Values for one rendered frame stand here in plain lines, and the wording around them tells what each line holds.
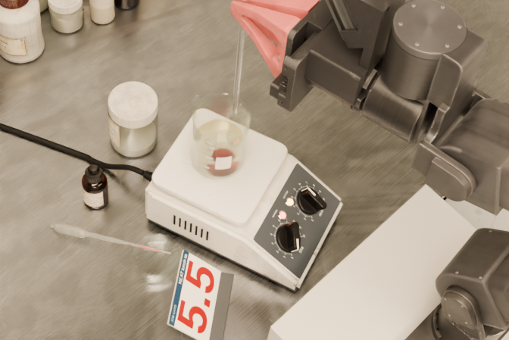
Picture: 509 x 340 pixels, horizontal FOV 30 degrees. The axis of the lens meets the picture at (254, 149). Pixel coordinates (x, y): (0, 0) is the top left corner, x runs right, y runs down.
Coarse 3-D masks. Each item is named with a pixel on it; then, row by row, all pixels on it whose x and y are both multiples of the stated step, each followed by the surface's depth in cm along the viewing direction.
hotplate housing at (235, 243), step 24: (288, 168) 110; (168, 216) 108; (192, 216) 105; (264, 216) 106; (336, 216) 112; (192, 240) 109; (216, 240) 107; (240, 240) 104; (240, 264) 109; (264, 264) 106; (288, 288) 108
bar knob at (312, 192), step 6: (300, 192) 109; (306, 192) 108; (312, 192) 108; (300, 198) 109; (306, 198) 109; (312, 198) 108; (318, 198) 108; (300, 204) 109; (306, 204) 109; (312, 204) 109; (318, 204) 108; (324, 204) 109; (306, 210) 109; (312, 210) 109; (318, 210) 109
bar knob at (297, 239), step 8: (288, 224) 106; (296, 224) 106; (280, 232) 106; (288, 232) 106; (296, 232) 105; (280, 240) 106; (288, 240) 106; (296, 240) 105; (288, 248) 106; (296, 248) 105
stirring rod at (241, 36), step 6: (246, 0) 85; (240, 30) 88; (240, 36) 88; (240, 42) 89; (240, 48) 90; (240, 54) 90; (240, 60) 91; (240, 66) 92; (240, 72) 93; (240, 78) 94; (234, 84) 94; (234, 90) 95; (234, 96) 96; (234, 102) 96; (234, 108) 97; (234, 114) 98
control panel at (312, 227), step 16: (304, 176) 110; (288, 192) 109; (320, 192) 111; (272, 208) 107; (288, 208) 108; (336, 208) 112; (272, 224) 106; (304, 224) 109; (320, 224) 110; (256, 240) 104; (272, 240) 106; (304, 240) 108; (288, 256) 106; (304, 256) 107
